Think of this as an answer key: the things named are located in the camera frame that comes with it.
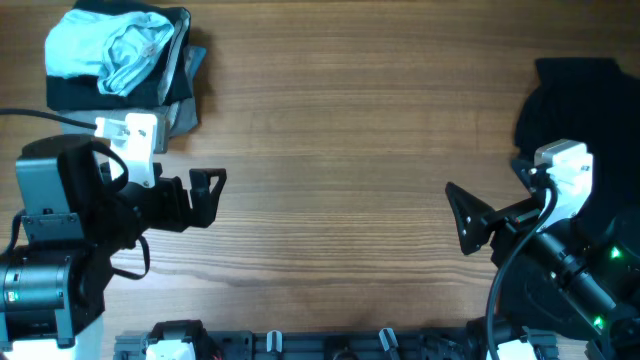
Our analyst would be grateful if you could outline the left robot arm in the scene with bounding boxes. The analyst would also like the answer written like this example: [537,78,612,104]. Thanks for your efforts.
[1,134,227,358]

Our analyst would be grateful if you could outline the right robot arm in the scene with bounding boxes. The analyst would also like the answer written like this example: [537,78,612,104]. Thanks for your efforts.
[445,177,639,359]

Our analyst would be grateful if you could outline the folded blue garment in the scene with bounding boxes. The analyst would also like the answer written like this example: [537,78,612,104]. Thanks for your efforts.
[185,45,207,80]

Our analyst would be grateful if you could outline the light blue t-shirt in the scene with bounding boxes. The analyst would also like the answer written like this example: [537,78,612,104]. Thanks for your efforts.
[44,9,175,97]

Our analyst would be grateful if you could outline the folded dark green trousers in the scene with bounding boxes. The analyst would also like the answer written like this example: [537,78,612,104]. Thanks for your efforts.
[46,0,193,111]

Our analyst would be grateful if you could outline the black t-shirt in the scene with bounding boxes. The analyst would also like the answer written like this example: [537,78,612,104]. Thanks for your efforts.
[513,58,639,239]

